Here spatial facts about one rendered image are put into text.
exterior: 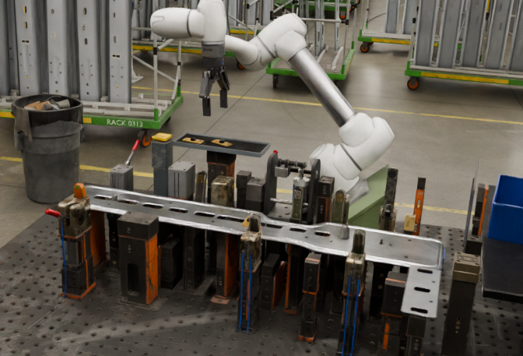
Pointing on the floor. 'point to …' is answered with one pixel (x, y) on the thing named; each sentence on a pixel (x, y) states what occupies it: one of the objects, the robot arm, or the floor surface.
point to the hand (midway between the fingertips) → (215, 108)
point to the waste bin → (49, 144)
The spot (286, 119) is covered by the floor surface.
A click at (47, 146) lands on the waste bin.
